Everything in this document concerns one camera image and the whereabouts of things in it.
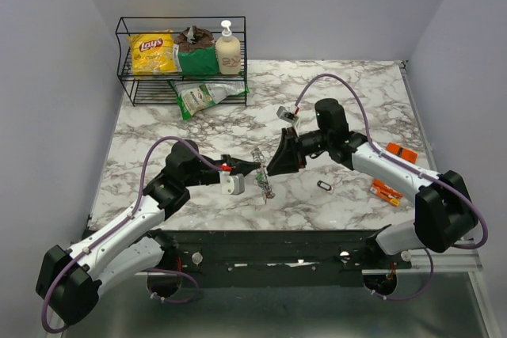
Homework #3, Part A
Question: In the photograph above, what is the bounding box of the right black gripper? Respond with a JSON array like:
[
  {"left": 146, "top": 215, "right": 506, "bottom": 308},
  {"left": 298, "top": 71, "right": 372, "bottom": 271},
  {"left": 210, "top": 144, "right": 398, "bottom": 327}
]
[{"left": 266, "top": 127, "right": 331, "bottom": 177}]

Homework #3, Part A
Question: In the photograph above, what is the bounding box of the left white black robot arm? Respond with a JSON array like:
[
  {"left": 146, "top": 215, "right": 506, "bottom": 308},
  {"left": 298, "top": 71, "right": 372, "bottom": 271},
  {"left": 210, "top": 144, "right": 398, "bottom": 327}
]
[{"left": 36, "top": 137, "right": 261, "bottom": 333}]

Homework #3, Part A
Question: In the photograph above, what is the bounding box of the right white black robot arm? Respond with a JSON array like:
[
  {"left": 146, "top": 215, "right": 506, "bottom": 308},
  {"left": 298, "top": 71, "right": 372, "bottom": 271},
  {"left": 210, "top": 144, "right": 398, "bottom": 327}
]
[{"left": 267, "top": 98, "right": 478, "bottom": 268}]

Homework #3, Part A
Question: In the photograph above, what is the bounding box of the orange packet near arm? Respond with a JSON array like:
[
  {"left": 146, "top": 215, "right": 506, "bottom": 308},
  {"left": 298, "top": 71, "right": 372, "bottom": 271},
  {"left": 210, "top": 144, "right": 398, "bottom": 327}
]
[{"left": 370, "top": 178, "right": 402, "bottom": 207}]

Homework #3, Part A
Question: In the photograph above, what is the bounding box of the black key tag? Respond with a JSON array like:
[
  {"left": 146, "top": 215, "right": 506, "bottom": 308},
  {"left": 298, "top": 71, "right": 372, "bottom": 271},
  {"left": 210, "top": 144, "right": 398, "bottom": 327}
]
[{"left": 317, "top": 180, "right": 334, "bottom": 192}]

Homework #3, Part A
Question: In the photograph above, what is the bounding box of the green white snack bag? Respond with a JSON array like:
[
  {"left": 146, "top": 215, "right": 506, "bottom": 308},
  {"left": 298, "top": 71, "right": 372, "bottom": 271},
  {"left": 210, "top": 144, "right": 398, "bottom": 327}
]
[{"left": 168, "top": 81, "right": 250, "bottom": 120}]

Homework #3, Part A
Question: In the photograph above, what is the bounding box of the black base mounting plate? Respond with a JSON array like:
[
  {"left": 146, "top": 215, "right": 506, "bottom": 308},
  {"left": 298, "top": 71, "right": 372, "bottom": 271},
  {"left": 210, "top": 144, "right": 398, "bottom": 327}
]
[{"left": 81, "top": 229, "right": 464, "bottom": 290}]

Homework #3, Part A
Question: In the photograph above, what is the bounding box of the cream soap pump bottle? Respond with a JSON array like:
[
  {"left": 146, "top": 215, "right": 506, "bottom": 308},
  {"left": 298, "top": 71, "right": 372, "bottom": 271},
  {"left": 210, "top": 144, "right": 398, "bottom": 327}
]
[{"left": 215, "top": 20, "right": 242, "bottom": 75}]

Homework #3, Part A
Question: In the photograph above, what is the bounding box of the green brown snack bag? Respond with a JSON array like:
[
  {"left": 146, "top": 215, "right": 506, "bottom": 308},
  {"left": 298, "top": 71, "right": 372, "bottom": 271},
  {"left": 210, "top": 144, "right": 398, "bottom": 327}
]
[{"left": 173, "top": 25, "right": 219, "bottom": 76}]

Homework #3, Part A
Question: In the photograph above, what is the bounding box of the yellow Lays chips bag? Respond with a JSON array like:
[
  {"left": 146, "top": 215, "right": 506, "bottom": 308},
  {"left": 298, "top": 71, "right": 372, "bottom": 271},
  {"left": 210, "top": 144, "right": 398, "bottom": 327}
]
[{"left": 128, "top": 29, "right": 177, "bottom": 78}]

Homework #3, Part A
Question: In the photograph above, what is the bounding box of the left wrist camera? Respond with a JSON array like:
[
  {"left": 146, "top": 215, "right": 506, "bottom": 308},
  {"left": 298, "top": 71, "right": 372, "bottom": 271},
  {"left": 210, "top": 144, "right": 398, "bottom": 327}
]
[{"left": 219, "top": 172, "right": 245, "bottom": 196}]

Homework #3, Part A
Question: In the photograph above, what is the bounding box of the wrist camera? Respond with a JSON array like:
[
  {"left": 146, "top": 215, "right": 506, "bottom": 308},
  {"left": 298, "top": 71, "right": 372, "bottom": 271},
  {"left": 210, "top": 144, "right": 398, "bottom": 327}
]
[
  {"left": 219, "top": 172, "right": 245, "bottom": 196},
  {"left": 276, "top": 106, "right": 299, "bottom": 127}
]

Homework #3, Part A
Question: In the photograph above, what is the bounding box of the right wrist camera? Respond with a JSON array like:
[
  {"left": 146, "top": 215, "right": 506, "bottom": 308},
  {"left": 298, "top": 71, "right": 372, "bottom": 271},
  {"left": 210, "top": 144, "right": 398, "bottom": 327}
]
[{"left": 276, "top": 106, "right": 299, "bottom": 127}]

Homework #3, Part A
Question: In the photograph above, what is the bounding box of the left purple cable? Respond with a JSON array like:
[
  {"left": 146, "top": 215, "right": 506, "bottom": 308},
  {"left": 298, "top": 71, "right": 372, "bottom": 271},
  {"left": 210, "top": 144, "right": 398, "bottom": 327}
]
[{"left": 41, "top": 136, "right": 231, "bottom": 333}]

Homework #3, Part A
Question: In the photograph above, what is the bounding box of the purple cable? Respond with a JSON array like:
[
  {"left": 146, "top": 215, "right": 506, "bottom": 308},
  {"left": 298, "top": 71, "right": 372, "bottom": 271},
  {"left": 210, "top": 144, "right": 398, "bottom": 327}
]
[
  {"left": 292, "top": 73, "right": 490, "bottom": 302},
  {"left": 41, "top": 136, "right": 231, "bottom": 333}
]

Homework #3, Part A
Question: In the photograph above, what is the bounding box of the black wire shelf rack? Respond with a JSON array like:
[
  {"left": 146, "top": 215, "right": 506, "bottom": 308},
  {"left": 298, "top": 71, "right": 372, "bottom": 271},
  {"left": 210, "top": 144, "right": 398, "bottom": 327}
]
[{"left": 115, "top": 16, "right": 249, "bottom": 106}]

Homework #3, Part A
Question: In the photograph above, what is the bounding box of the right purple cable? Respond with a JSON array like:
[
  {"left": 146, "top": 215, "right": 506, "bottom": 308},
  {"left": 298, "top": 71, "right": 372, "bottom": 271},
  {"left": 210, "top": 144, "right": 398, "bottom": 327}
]
[{"left": 292, "top": 73, "right": 490, "bottom": 302}]

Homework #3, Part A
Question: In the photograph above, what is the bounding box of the aluminium rail frame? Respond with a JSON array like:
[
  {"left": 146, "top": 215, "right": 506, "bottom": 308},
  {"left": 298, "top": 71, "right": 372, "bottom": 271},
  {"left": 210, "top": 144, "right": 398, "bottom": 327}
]
[{"left": 45, "top": 59, "right": 492, "bottom": 338}]

